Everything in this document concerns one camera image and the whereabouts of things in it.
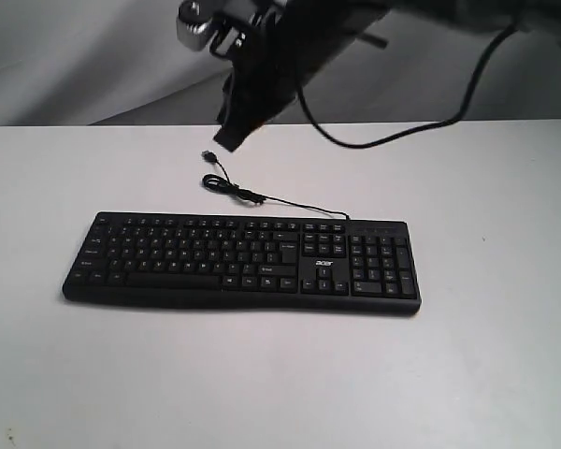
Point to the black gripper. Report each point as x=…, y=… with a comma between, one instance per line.
x=280, y=50

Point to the black Acer keyboard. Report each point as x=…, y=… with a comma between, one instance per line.
x=226, y=262

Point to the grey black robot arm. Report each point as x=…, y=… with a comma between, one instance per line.
x=503, y=19

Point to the grey wrinkled backdrop cloth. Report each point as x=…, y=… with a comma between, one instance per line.
x=120, y=63

